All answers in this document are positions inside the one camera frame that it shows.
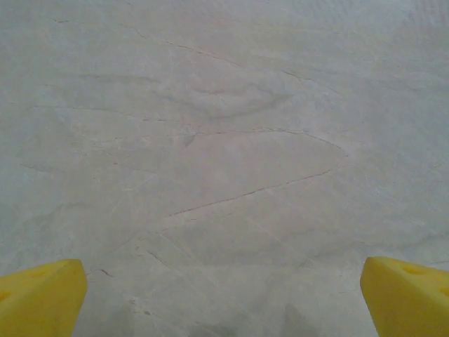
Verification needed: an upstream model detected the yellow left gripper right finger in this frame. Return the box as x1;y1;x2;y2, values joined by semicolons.
360;256;449;337

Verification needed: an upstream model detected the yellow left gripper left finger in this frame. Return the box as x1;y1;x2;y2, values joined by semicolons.
0;258;88;337

